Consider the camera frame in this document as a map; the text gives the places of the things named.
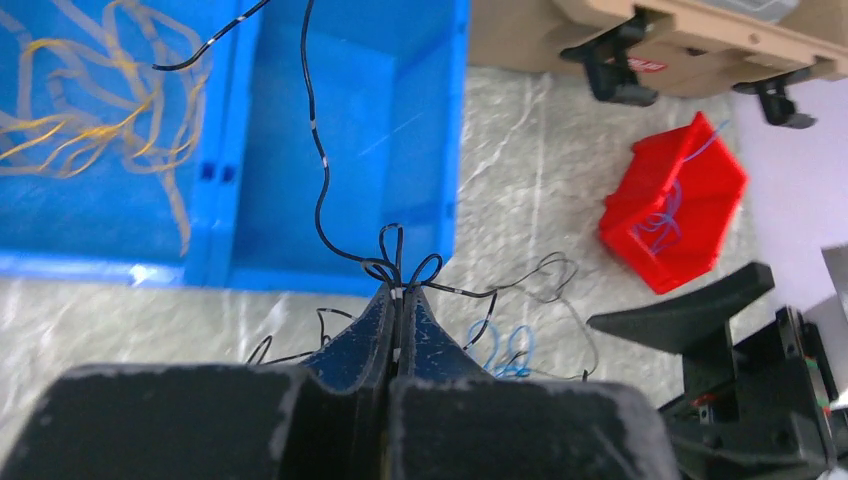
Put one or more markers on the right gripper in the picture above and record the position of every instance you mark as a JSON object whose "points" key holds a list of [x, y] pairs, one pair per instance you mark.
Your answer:
{"points": [[775, 419]]}

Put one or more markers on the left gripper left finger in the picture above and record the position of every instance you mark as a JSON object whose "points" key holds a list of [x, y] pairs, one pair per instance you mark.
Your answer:
{"points": [[318, 419]]}

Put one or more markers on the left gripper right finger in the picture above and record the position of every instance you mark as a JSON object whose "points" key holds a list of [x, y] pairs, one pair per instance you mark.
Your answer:
{"points": [[450, 419]]}

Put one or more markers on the red storage bin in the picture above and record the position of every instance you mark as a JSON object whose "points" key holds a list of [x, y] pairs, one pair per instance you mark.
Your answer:
{"points": [[669, 216]]}

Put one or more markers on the blue double storage bin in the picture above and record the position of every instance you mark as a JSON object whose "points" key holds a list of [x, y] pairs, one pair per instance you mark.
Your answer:
{"points": [[250, 145]]}

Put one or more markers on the tan tool case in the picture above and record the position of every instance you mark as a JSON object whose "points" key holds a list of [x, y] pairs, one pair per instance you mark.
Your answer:
{"points": [[633, 52]]}

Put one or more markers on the grey plastic organiser box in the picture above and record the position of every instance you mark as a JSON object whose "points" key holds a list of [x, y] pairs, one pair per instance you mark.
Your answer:
{"points": [[770, 11]]}

